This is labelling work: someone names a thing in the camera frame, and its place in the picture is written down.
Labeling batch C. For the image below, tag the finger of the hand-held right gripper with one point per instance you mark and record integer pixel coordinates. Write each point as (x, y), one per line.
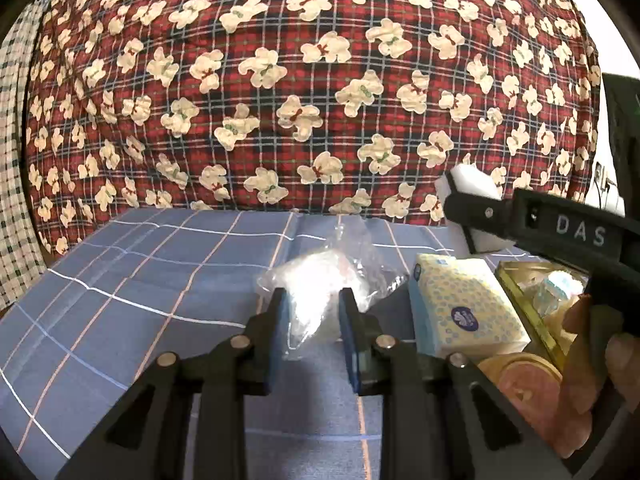
(480, 212)

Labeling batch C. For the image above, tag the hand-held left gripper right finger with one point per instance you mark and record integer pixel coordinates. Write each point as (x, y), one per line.
(350, 340)

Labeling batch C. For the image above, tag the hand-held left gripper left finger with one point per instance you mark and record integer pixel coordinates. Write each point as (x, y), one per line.
(277, 340)

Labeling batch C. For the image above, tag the white sponge block black band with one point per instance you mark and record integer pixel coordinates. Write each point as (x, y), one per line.
(475, 182)

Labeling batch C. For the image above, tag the cotton swab bag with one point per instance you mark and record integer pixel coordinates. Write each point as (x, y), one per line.
(555, 287)

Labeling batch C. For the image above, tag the clear bag of cotton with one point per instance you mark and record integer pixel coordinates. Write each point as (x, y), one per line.
(315, 280)

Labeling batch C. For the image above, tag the gold tin box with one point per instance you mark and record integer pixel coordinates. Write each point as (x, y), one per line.
(525, 308)

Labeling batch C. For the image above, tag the person's right hand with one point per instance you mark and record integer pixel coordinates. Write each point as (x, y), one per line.
(575, 360)

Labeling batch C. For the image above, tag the tissue pack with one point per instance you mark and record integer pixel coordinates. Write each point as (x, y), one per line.
(465, 305)

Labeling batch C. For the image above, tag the blue checked bed sheet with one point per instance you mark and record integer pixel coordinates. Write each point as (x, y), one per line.
(150, 270)

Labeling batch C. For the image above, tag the round orange tin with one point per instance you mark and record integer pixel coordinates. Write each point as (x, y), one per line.
(525, 385)

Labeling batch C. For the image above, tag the red bear-print quilt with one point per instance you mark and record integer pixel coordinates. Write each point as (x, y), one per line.
(300, 60)

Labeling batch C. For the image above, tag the checked hanging cloth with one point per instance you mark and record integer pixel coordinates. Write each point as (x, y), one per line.
(15, 160)

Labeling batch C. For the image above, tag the wall socket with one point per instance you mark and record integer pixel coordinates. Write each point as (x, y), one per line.
(600, 172)

